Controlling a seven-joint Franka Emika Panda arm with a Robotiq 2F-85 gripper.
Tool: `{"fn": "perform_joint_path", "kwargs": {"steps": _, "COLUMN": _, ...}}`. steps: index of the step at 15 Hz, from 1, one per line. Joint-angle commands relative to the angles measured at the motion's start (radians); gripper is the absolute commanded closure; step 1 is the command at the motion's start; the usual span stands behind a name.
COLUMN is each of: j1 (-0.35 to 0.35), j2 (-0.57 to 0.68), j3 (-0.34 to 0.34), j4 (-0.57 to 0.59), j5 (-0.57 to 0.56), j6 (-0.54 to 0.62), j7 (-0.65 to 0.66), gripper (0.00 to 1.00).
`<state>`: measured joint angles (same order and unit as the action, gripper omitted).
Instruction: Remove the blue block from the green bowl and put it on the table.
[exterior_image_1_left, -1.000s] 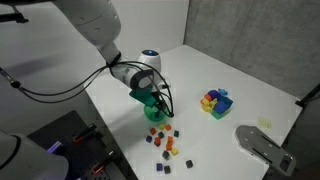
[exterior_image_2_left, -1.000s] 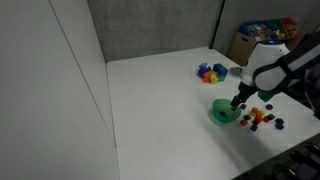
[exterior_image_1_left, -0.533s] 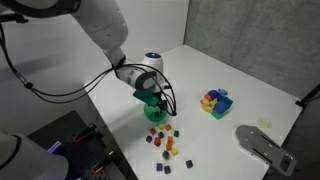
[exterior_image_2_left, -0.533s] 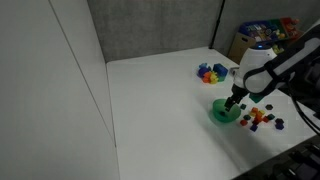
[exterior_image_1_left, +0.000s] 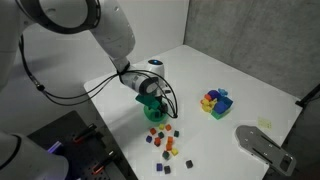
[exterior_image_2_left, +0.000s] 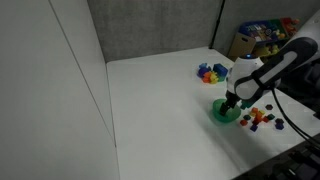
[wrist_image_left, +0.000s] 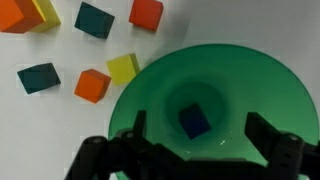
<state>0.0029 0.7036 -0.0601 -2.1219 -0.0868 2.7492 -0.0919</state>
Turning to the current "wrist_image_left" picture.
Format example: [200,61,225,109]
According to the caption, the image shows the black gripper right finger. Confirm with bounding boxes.
[244,112,320,180]

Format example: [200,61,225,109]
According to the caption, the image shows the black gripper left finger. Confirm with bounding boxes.
[64,109,201,180]

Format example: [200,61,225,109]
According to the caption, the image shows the dark blue wooden cube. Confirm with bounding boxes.
[178,102,212,140]

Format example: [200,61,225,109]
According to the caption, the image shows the green plastic bowl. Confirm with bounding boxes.
[108,43,319,180]

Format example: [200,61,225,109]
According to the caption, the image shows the orange wooden cube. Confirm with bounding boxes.
[0,0,46,34]
[73,68,112,104]

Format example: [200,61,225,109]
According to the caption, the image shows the yellow wooden cube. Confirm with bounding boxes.
[106,53,141,86]
[31,0,62,33]

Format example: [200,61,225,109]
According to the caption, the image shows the dark green wooden cube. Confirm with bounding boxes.
[17,62,62,95]
[74,1,115,39]

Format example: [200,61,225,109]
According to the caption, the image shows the red wooden cube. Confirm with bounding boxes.
[128,0,165,32]

